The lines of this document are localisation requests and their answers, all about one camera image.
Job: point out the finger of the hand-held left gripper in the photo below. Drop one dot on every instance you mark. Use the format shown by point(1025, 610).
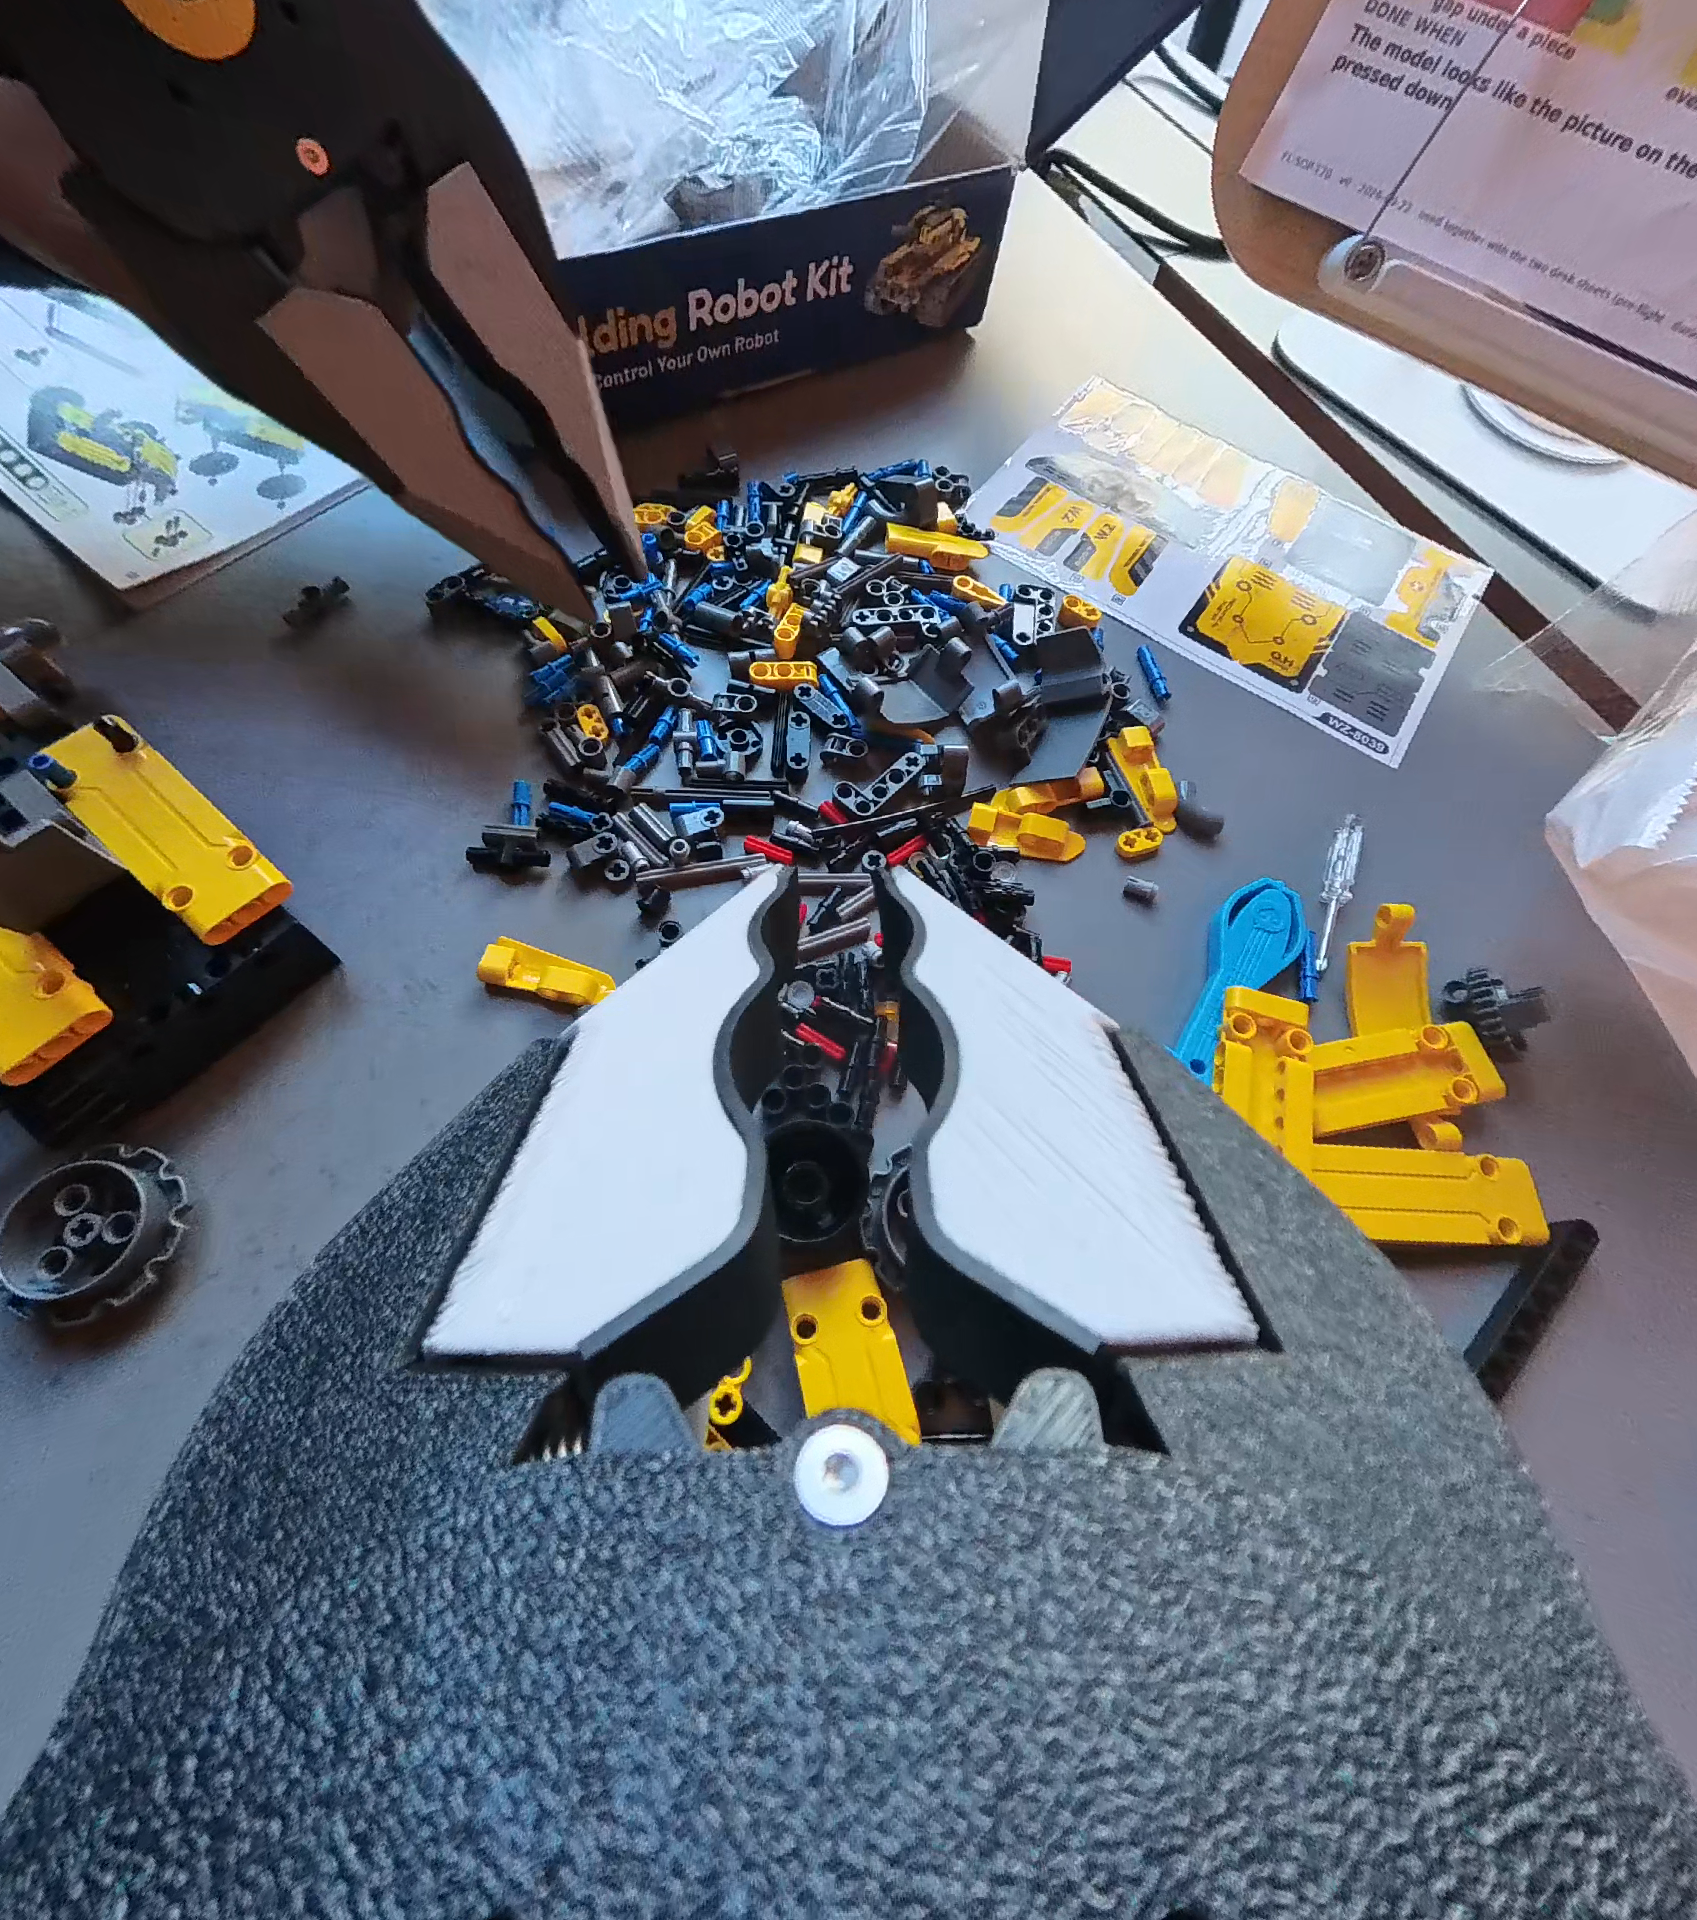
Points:
point(368, 390)
point(502, 315)

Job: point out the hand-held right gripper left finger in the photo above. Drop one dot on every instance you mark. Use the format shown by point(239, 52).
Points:
point(609, 1170)

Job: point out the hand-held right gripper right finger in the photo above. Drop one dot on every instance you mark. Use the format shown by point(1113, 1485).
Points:
point(1058, 1170)

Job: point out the black wheel rim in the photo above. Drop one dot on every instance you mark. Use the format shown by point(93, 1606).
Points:
point(810, 1185)

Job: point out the pile of small building pieces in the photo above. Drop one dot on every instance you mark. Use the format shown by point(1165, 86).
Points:
point(788, 675)

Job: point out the grey desk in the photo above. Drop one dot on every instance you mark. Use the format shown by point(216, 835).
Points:
point(368, 721)

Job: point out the dark grey toothed wheel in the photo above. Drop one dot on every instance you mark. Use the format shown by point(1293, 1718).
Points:
point(91, 1232)
point(891, 1214)

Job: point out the small yellow curved panel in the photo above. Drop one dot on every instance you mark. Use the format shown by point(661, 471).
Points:
point(533, 969)

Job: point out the yellow flat panel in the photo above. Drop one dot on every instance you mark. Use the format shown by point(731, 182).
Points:
point(849, 1335)
point(1433, 1193)
point(1402, 1073)

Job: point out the instruction booklet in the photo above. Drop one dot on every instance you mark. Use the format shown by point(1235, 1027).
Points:
point(112, 495)

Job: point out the blue brick separator tool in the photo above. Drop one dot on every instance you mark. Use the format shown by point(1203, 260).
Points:
point(1245, 961)

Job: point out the blue cardboard kit box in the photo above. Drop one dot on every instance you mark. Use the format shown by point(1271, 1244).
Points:
point(788, 322)

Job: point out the clear plastic bags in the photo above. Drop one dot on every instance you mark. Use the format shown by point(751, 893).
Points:
point(729, 104)

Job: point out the yellow tabbed panel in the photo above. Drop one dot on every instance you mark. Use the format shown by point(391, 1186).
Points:
point(1385, 974)

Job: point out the black gear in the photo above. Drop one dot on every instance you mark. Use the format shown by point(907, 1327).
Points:
point(1485, 1013)

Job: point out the partly built yellow vehicle model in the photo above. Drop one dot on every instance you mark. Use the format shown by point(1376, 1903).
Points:
point(158, 825)

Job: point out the long black beam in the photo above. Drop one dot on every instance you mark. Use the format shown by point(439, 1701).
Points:
point(1537, 1305)

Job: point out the yellow sticker sheet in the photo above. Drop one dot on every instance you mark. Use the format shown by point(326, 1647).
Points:
point(1237, 600)

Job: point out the clear plastic bag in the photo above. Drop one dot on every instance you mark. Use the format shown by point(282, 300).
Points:
point(1687, 900)

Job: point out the pale sign stand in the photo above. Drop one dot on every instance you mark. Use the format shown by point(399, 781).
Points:
point(1245, 224)

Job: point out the printed paper sheet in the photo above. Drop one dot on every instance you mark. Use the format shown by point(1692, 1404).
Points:
point(1537, 180)

